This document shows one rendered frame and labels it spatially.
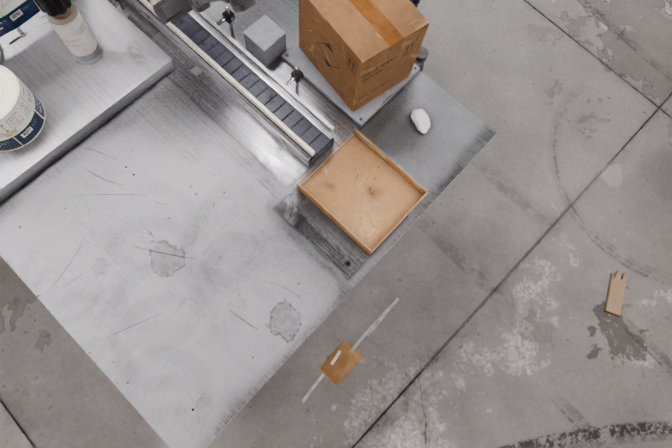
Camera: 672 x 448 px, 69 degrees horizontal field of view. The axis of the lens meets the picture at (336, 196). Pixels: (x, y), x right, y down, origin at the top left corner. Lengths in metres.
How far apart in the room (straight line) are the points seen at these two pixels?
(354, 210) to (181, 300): 0.55
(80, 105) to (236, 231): 0.61
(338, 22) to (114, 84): 0.72
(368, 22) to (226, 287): 0.84
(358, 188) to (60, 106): 0.93
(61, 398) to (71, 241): 1.00
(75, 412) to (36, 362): 0.27
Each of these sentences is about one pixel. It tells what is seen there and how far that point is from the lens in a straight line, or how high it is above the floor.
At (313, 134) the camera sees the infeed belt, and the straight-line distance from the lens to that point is 1.50.
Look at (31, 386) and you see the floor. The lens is 2.48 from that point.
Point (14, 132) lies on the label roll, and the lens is 1.62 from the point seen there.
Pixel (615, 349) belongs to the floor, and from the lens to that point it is 2.64.
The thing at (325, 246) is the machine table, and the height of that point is 0.83.
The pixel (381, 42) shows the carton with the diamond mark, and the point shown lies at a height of 1.12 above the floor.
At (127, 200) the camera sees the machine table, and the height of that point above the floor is 0.83.
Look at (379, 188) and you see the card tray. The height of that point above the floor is 0.83.
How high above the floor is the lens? 2.22
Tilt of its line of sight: 70 degrees down
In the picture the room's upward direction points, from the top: 12 degrees clockwise
